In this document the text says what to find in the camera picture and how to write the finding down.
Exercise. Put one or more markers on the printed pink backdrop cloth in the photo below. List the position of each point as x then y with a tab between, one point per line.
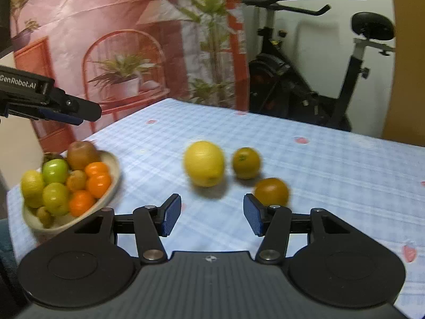
132	16

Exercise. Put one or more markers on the green-orange tangerine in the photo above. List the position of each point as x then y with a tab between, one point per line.
271	191
246	162

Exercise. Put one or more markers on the dark purple mangosteen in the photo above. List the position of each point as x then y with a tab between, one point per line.
53	156

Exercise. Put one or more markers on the blue checkered tablecloth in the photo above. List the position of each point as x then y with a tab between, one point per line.
332	172

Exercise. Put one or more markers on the teal cloth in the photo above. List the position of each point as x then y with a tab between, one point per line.
5	239

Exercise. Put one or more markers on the yellow-green round fruit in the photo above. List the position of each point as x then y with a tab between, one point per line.
55	199

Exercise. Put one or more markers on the brown kiwi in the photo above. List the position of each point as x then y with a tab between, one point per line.
83	154

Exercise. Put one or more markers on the black exercise bike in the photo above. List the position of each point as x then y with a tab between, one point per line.
289	83

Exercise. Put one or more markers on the bright green round fruit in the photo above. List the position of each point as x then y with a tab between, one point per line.
55	171

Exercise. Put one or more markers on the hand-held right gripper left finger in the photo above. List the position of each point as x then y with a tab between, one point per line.
171	216

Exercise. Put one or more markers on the beige plate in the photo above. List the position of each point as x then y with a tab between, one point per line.
114	172

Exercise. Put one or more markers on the brown longan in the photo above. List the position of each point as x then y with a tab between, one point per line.
44	217
76	181

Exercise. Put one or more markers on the yellow lemon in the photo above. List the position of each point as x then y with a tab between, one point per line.
204	162
31	187

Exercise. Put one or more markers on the wooden door panel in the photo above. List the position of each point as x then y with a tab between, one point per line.
408	73

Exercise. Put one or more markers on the orange mandarin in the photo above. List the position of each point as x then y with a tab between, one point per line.
82	203
99	186
97	167

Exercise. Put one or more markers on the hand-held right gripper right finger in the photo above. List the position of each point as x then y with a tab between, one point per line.
254	216

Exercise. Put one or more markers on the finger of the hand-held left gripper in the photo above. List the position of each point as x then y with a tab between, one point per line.
56	114
83	109

